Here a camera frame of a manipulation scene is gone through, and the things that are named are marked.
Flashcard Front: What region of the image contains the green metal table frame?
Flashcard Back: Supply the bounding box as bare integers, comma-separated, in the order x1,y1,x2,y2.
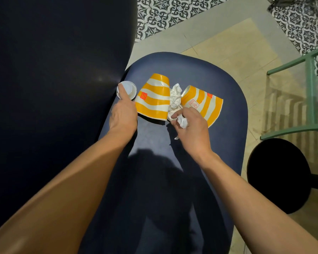
260,43,318,157

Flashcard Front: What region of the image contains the person's left hand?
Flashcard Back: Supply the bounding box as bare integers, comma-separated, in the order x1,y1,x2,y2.
109,84,138,137

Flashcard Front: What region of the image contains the small white sauce cup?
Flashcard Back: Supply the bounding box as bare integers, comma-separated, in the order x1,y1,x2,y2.
116,81,137,100

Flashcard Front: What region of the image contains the person's left forearm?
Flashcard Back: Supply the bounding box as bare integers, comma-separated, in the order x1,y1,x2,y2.
0,127,136,254

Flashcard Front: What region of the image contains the small white paper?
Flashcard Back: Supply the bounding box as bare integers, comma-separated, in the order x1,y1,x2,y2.
174,115,189,140

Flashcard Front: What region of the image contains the yellow striped paper cup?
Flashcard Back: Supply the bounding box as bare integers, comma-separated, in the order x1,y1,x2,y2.
135,73,171,121
181,85,224,128

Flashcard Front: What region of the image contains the person's right hand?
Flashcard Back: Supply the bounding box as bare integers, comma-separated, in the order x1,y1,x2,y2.
170,107,213,165

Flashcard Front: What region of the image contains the dark blue bench backrest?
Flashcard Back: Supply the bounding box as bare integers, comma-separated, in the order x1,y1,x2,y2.
0,0,138,237

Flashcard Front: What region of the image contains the black round stool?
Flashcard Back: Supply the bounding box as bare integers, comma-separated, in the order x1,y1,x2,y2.
247,138,318,214

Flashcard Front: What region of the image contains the person's right forearm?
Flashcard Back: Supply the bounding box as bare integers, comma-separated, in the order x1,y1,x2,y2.
199,152,318,254

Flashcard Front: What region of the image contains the crumpled white napkin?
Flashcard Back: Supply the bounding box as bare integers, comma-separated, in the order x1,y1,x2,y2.
167,83,183,121

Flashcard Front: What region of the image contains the dark blue bench seat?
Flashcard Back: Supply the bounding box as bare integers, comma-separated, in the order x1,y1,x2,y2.
78,52,248,254

